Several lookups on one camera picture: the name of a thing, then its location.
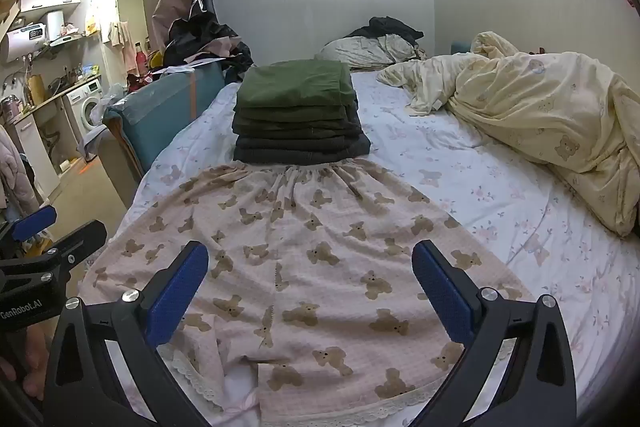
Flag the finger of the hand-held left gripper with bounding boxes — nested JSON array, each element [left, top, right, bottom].
[[0, 206, 57, 258], [0, 221, 108, 280]]

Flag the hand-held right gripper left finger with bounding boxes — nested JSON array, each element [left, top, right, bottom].
[[42, 241, 221, 427]]

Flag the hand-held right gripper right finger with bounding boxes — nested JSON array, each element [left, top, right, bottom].
[[411, 240, 578, 427]]

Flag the pink bear-print pants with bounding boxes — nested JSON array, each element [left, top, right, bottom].
[[77, 162, 538, 427]]

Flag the stack of folded dark pants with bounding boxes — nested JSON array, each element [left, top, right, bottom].
[[231, 59, 372, 166]]

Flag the person's left hand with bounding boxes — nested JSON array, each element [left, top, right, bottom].
[[0, 322, 56, 403]]

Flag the pink jacket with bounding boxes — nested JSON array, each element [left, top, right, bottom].
[[0, 124, 38, 212]]

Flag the white base cabinet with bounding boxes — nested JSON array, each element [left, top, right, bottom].
[[10, 112, 61, 198]]

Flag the white floral bed sheet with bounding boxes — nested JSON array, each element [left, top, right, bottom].
[[107, 72, 640, 427]]

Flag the white washing machine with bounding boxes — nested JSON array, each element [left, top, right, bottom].
[[62, 76, 103, 132]]

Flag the white water heater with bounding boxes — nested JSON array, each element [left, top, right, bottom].
[[0, 22, 51, 65]]

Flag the pink towel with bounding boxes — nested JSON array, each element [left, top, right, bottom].
[[110, 21, 138, 75]]

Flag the cream bear-print duvet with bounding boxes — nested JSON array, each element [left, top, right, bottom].
[[376, 32, 640, 238]]

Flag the pile of dark clothes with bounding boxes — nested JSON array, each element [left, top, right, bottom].
[[164, 12, 253, 82]]

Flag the white patterned pillow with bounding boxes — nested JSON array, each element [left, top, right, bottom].
[[314, 34, 426, 70]]

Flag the dark clothes heap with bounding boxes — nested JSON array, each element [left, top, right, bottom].
[[345, 16, 425, 48]]

